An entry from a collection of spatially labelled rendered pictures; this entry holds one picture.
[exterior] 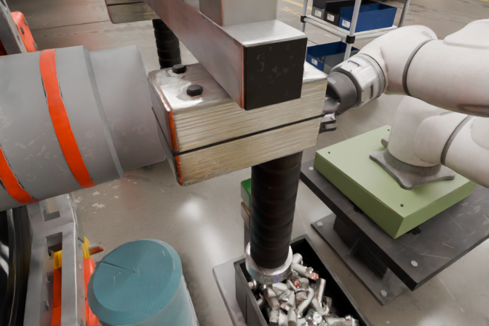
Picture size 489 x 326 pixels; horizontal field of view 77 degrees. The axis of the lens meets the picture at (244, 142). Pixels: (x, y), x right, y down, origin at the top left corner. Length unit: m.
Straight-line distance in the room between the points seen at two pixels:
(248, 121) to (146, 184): 1.39
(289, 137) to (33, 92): 0.21
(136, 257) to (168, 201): 1.09
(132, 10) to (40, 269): 0.38
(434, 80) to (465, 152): 0.37
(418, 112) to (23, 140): 0.85
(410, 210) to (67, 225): 0.79
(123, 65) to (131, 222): 1.12
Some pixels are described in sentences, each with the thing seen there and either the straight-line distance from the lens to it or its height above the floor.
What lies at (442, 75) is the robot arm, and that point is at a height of 0.83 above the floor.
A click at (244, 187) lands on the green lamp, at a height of 0.66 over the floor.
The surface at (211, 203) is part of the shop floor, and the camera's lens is 1.39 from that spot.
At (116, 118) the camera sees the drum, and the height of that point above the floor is 0.87.
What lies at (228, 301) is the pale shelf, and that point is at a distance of 0.64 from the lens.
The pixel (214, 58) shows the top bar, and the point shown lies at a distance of 0.16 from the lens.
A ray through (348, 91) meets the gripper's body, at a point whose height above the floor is 0.77.
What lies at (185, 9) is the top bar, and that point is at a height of 0.98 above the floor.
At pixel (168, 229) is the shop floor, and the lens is 1.33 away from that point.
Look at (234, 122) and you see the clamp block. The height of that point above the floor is 0.93.
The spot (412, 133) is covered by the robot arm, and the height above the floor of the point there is 0.54.
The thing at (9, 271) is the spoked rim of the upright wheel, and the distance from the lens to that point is 0.57.
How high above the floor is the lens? 1.02
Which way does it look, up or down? 36 degrees down
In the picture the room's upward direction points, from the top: straight up
